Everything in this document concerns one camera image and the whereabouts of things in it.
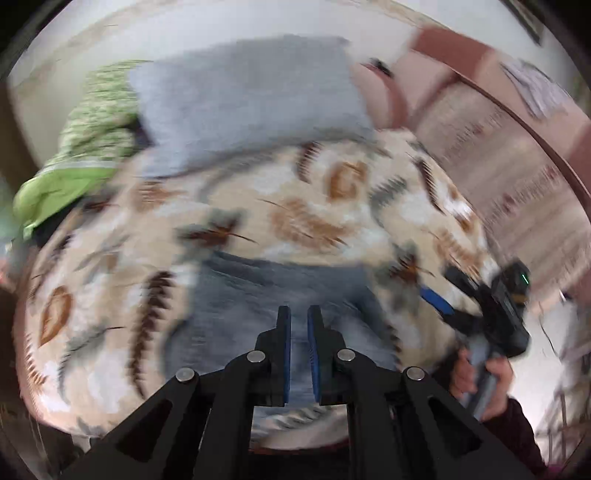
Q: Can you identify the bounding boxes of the grey quilted pillow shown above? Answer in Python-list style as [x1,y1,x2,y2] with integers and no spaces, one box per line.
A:
[128,35,375,178]

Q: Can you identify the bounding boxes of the cream leaf pattern blanket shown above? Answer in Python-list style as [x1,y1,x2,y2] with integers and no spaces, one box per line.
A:
[14,130,496,448]

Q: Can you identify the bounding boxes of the dark framed wall picture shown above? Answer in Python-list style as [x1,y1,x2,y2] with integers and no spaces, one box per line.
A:
[501,0,546,46]

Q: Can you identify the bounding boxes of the green patterned quilt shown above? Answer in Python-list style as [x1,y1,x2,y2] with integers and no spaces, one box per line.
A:
[13,60,145,239]

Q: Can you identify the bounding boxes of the right hand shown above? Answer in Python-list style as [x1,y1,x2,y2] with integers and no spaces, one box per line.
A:
[450,346,516,423]

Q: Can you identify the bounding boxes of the striped patterned pillow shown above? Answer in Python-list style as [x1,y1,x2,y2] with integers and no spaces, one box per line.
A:
[415,80,590,300]

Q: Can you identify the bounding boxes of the dark red right sleeve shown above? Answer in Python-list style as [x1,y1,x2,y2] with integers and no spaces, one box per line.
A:
[483,397,555,479]

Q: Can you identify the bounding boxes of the grey denim pants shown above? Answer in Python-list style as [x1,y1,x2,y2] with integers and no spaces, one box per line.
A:
[162,253,399,449]

